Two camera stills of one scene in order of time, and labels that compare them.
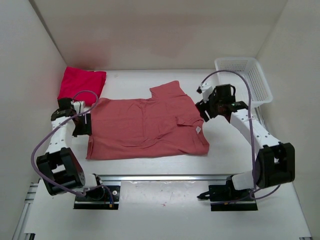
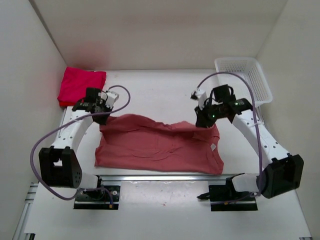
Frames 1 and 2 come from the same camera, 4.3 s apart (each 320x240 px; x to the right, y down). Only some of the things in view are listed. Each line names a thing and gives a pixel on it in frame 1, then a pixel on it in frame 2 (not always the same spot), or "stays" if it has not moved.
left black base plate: [99, 199] stays
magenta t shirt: [74, 80] stays
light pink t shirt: [167, 124] to [136, 141]
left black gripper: [86, 129] to [103, 104]
